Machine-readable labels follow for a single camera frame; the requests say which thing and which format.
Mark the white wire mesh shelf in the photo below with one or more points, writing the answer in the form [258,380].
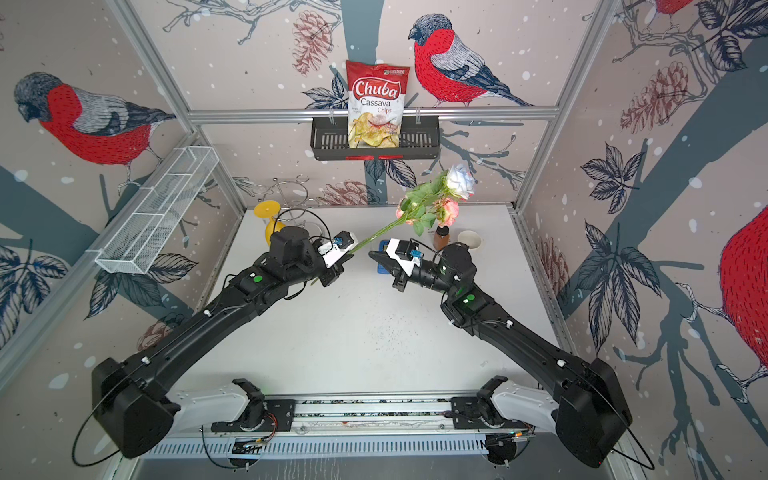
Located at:
[139,239]

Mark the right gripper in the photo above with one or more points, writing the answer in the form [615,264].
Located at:
[393,268]

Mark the Chuba cassava chips bag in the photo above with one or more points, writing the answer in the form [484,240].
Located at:
[376,102]

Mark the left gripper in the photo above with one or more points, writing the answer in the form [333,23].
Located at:
[334,271]

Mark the pink artificial flower bouquet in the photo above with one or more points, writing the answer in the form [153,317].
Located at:
[426,205]

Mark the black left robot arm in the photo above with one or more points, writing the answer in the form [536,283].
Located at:
[130,398]

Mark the white ceramic mug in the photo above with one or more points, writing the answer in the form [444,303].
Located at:
[471,239]

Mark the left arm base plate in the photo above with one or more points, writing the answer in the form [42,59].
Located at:
[265,416]

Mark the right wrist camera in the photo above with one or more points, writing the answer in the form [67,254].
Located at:
[406,253]

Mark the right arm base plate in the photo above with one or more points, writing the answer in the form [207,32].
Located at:
[469,413]

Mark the blue tape dispenser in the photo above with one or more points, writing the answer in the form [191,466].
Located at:
[382,258]

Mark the yellow upside-down wine glass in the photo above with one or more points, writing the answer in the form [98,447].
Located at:
[268,211]

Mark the black wire wall basket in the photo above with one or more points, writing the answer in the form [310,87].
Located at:
[415,138]

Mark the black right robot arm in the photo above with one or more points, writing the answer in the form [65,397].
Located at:
[590,412]

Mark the brown spice bottle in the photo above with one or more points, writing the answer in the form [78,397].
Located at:
[441,238]

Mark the chrome wine glass rack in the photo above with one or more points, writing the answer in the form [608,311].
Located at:
[290,193]

